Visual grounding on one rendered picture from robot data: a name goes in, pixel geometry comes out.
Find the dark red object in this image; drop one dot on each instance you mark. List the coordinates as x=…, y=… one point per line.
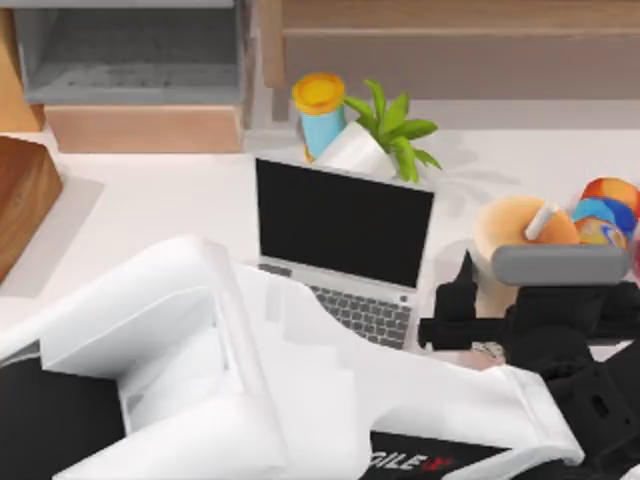
x=636, y=265

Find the pale grey rounded box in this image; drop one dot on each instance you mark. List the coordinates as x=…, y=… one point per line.
x=560, y=265

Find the beige cup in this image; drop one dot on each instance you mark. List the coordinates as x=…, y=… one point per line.
x=505, y=222

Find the white straw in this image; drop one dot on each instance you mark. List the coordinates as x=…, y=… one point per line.
x=541, y=221

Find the silver laptop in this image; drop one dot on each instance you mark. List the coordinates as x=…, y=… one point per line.
x=340, y=225

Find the white plant pot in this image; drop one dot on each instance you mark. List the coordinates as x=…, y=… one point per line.
x=357, y=150

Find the green plant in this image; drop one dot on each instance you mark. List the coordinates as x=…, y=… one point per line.
x=390, y=120

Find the blue can with yellow lid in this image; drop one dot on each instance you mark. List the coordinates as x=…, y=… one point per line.
x=320, y=115

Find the wooden open shelf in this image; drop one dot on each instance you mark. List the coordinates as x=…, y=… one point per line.
x=450, y=55

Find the pale wooden drawer front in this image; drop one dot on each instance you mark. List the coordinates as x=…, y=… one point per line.
x=140, y=127

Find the brown wooden block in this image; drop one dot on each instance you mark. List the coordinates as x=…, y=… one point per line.
x=25, y=200

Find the wooden cupboard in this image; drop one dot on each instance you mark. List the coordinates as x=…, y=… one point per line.
x=15, y=75

